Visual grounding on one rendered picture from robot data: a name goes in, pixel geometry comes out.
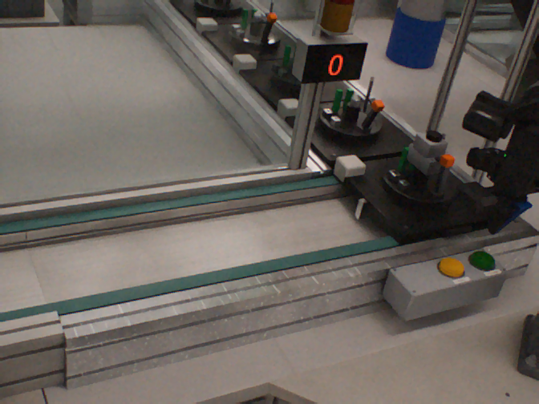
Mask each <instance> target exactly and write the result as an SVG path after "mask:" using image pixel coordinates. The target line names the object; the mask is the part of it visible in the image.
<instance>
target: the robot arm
mask: <svg viewBox="0 0 539 404"><path fill-rule="evenodd" d="M513 124H514V128H513ZM462 128H463V129H464V130H466V131H470V132H471V133H473V134H477V135H479V136H481V137H484V138H486V139H489V140H491V141H493V142H497V141H498V140H499V139H500V138H502V139H506V137H507V136H508V135H509V133H510V131H511V130H512V128H513V131H512V133H511V136H510V138H509V141H508V144H507V147H506V149H505V151H504V150H501V149H498V148H493V147H489V148H483V149H480V148H479V147H474V148H470V150H469V152H468V154H467V159H466V163H467V165H468V166H469V167H470V168H472V169H474V170H477V169H478V170H481V171H483V172H487V176H486V177H487V178H488V179H489V180H491V181H492V182H493V186H492V187H487V188H485V187H483V186H481V185H480V183H479V182H477V181H472V182H467V183H463V184H461V185H458V186H457V188H456V190H455V192H454V196H455V197H457V198H458V199H459V200H461V201H462V202H463V203H464V204H465V205H466V206H467V207H468V208H469V209H471V210H472V211H473V212H474V213H476V214H478V215H480V214H484V213H488V232H489V233H491V234H492V235H493V234H497V233H498V232H499V231H500V230H502V229H503V228H504V227H505V226H507V225H508V224H509V222H511V221H512V220H514V219H516V218H517V217H518V216H519V215H521V214H522V213H523V212H525V211H526V210H528V209H530V208H531V207H532V205H531V203H530V202H528V201H527V199H528V197H527V195H529V194H533V193H539V80H538V81H537V82H536V83H534V84H533V85H532V86H531V87H529V88H528V89H526V90H525V92H524V93H523V95H522V97H520V98H519V99H517V100H514V101H513V102H512V103H510V102H508V101H506V100H503V99H500V98H498V97H496V96H493V95H491V94H490V93H488V92H486V91H481V92H480V93H478V94H477V96H476V98H475V99H474V101H473V102H472V105H471V106H470V108H469V109H468V112H467V113H465V115H464V119H463V124H462Z"/></svg>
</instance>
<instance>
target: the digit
mask: <svg viewBox="0 0 539 404"><path fill-rule="evenodd" d="M350 49H351V48H350V47H339V48H327V51H326V57H325V62H324V67H323V71H322V78H321V80H324V79H344V75H345V71H346V68H347V60H348V56H349V53H350Z"/></svg>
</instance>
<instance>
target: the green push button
mask: <svg viewBox="0 0 539 404"><path fill-rule="evenodd" d="M471 262H472V263H473V264H474V265H475V266H477V267H479V268H481V269H491V268H492V267H493V265H494V262H495V260H494V258H493V257H492V256H491V255H490V254H489V253H487V252H483V251H476V252H473V253H472V255H471Z"/></svg>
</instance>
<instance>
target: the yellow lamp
mask: <svg viewBox="0 0 539 404"><path fill-rule="evenodd" d="M353 7H354V2H353V3H350V5H345V3H339V2H333V1H331V0H325V2H324V7H323V12H322V20H321V27H322V28H323V29H325V30H328V31H331V32H335V33H344V32H347V31H348V30H349V26H350V22H351V15H352V11H353Z"/></svg>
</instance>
